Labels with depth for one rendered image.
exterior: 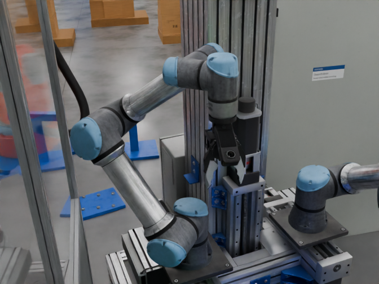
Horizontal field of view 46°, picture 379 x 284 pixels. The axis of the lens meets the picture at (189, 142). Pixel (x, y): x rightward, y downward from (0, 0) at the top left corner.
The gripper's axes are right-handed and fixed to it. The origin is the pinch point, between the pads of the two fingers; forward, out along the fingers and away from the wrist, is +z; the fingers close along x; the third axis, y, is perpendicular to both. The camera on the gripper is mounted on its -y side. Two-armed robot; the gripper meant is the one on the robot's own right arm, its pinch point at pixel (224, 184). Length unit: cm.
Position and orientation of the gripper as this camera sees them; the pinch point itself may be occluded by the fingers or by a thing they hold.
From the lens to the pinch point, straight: 122.2
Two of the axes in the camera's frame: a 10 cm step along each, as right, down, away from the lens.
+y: -2.2, -4.3, 8.7
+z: 0.3, 8.9, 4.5
